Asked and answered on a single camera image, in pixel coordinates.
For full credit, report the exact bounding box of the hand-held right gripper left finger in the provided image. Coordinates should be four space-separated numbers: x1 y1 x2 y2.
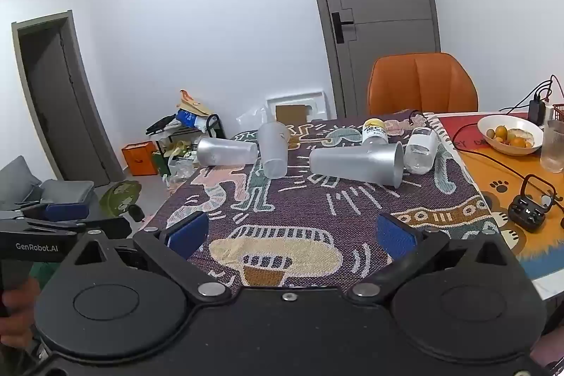
57 211 232 308

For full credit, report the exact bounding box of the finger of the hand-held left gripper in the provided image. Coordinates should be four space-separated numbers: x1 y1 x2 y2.
66 217 133 241
13 202 91 227

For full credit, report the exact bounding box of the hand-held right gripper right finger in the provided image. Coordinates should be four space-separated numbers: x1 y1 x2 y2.
346 212 525 308

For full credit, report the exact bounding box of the large frosted plastic cup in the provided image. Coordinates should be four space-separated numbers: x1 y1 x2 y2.
308 142 405 188

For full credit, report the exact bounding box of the person's left hand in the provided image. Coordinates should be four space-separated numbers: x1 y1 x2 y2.
0 277 42 344

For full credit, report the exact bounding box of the green leaf-shaped mat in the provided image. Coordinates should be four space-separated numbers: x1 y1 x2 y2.
99 180 144 220

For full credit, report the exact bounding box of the grey sofa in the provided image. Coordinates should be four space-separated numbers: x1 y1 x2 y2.
0 156 95 222

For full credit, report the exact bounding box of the clear plastic bag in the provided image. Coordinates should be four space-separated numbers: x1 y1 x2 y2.
164 153 197 185

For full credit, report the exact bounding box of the orange box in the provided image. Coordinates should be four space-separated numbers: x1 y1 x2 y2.
122 141 158 176

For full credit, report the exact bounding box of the printed blanket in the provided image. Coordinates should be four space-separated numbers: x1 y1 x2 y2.
145 114 501 293

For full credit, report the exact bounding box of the yellow lid bottle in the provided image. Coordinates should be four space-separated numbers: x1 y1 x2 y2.
361 118 388 148

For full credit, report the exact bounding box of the dark brown door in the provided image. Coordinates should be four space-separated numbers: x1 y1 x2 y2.
12 11 124 188

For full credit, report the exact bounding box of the black metal rack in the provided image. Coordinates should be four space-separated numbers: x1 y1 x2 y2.
147 114 225 165

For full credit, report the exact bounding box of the blue and white bag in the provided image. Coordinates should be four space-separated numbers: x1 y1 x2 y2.
176 110 208 130

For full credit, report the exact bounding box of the orange cartoon table mat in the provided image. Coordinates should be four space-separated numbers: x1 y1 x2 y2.
436 112 564 275

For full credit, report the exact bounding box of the white fruit bowl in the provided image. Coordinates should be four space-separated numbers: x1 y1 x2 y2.
477 114 545 156

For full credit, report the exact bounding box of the black open case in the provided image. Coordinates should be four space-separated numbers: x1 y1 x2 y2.
508 174 558 233

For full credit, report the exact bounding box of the tan paper bag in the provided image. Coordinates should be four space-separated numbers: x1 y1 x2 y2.
177 90 213 117

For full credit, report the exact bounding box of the orange chair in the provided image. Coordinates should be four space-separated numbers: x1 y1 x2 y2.
367 53 479 117

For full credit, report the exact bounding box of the white foam packaging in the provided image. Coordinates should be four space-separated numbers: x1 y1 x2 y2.
265 91 329 125

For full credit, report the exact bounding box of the brown cardboard piece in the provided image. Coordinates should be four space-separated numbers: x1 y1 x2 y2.
275 105 308 125

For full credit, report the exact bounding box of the ribbed clear glass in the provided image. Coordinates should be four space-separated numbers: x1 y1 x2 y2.
540 119 564 174

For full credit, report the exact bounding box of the black power adapter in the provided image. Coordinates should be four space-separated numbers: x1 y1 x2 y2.
528 93 547 125

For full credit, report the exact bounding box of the black door handle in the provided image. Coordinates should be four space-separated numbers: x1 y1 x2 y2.
331 12 355 44

